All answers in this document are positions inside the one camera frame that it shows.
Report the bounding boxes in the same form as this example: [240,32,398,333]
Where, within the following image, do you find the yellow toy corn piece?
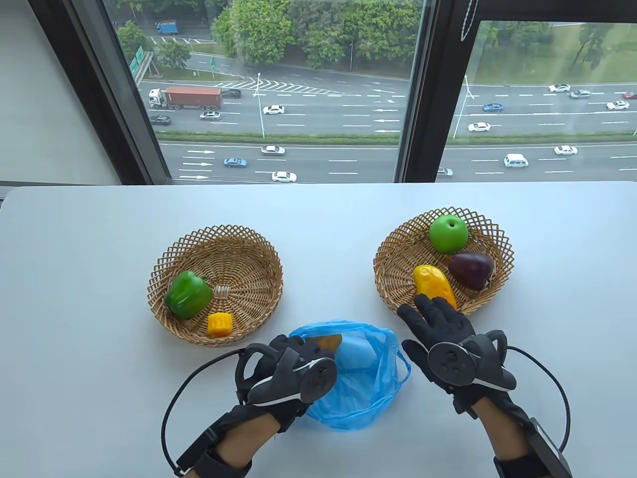
[207,312,234,339]

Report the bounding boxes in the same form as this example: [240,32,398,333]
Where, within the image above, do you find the black round hand tracker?
[427,330,517,392]
[234,344,339,406]

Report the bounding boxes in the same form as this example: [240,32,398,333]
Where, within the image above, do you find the green toy apple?
[429,214,469,253]

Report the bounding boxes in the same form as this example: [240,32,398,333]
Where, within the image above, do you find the blue plastic bag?
[289,320,413,433]

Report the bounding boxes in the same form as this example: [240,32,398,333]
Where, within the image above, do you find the round wicker basket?
[147,224,284,347]
[373,207,515,318]

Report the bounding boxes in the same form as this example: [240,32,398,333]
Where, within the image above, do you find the black wrist camera unit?
[493,417,574,478]
[175,428,253,478]

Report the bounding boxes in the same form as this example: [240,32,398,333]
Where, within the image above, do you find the dark purple toy fruit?
[449,252,495,292]

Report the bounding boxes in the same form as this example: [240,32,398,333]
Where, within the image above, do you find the yellow orange toy mango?
[413,265,457,310]

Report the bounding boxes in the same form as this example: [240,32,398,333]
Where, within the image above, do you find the black window frame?
[27,0,637,185]

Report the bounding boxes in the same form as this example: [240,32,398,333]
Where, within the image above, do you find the green toy bell pepper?
[164,271,213,320]

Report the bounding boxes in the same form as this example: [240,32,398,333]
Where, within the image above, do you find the white bead chain cord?
[460,0,478,43]

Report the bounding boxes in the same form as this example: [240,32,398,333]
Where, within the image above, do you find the person's left forearm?
[209,411,282,478]

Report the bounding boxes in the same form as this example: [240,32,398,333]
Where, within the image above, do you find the person's right hand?
[397,294,529,430]

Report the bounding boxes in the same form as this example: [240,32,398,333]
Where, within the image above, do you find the person's right forearm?
[472,398,540,478]

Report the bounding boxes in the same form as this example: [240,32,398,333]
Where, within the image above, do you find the person's left hand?
[221,335,336,434]

